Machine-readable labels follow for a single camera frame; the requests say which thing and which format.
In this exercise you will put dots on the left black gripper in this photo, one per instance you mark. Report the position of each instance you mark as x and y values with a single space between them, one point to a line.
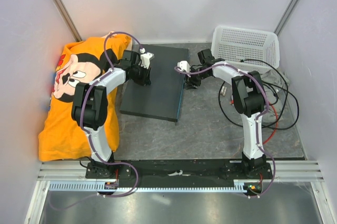
146 79

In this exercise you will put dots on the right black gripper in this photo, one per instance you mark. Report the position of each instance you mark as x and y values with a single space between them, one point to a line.
191 83

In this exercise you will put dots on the dark blue network switch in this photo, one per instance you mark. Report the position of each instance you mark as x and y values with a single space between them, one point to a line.
163 97

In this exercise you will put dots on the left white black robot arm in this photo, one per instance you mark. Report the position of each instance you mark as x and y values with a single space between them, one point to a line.
90 104

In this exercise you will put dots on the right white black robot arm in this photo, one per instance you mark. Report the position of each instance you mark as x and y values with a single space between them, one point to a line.
249 97

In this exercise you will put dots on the white plastic basket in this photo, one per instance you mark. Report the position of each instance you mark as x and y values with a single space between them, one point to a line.
246 49

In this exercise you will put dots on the grey cloth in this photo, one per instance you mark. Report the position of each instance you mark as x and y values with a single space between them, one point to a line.
275 89

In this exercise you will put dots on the orange mickey mouse cloth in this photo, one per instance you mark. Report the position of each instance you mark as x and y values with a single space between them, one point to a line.
80 62

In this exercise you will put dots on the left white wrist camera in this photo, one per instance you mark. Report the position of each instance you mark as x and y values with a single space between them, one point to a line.
146 60

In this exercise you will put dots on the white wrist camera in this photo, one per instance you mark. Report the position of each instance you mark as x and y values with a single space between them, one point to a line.
146 60
183 66

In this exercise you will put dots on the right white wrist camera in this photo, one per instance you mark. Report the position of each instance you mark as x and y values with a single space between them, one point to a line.
183 66

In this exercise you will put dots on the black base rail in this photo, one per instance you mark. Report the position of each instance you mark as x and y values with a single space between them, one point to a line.
179 173

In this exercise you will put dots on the white slotted cable duct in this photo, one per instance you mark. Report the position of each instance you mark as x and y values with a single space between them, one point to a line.
101 186

